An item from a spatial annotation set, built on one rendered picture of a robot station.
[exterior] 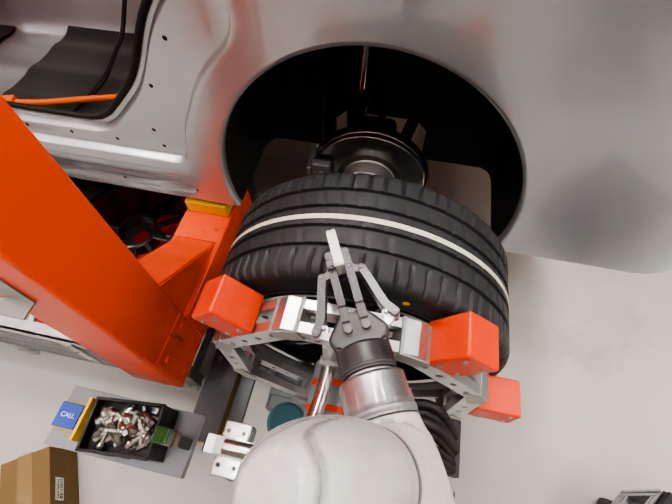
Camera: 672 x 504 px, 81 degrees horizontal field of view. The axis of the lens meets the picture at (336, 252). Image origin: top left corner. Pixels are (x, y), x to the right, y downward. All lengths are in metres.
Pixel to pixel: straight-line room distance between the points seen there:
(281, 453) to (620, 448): 1.84
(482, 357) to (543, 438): 1.30
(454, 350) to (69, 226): 0.64
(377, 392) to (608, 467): 1.60
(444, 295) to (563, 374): 1.41
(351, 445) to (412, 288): 0.36
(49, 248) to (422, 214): 0.61
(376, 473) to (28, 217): 0.58
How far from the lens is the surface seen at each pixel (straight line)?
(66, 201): 0.76
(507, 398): 0.93
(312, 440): 0.31
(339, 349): 0.54
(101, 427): 1.35
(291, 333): 0.66
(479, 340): 0.64
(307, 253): 0.66
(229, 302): 0.70
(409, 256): 0.66
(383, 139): 1.08
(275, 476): 0.31
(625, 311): 2.32
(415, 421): 0.50
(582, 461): 1.98
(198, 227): 1.36
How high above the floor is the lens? 1.73
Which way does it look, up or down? 58 degrees down
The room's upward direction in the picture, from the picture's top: straight up
